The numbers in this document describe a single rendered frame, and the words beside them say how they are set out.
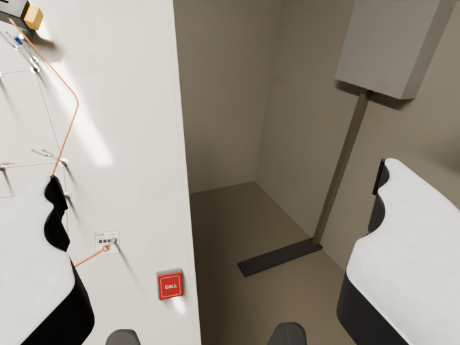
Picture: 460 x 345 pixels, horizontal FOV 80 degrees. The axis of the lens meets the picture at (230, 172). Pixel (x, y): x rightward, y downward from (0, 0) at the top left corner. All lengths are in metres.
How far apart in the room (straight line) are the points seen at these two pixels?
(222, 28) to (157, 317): 2.09
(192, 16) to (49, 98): 1.69
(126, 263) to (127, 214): 0.11
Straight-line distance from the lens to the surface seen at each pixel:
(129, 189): 0.67
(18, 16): 0.72
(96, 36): 0.78
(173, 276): 0.65
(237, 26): 2.45
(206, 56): 2.37
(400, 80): 1.69
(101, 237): 0.68
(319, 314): 2.08
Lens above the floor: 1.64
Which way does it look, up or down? 31 degrees down
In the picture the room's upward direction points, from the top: 6 degrees clockwise
